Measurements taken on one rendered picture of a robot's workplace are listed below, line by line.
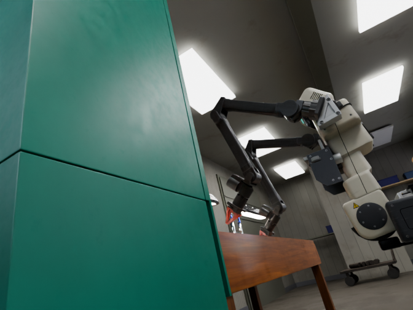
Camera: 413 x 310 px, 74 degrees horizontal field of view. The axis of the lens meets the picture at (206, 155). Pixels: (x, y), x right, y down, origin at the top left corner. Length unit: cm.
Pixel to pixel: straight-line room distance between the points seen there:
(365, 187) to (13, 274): 118
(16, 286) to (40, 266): 3
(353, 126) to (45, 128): 120
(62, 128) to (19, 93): 8
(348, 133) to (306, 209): 807
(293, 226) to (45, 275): 914
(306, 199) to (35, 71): 912
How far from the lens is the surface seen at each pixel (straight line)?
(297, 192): 951
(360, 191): 129
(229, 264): 94
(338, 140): 138
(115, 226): 52
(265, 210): 177
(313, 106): 126
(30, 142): 48
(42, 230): 44
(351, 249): 754
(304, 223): 937
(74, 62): 64
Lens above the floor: 62
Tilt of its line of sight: 25 degrees up
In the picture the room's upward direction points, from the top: 13 degrees counter-clockwise
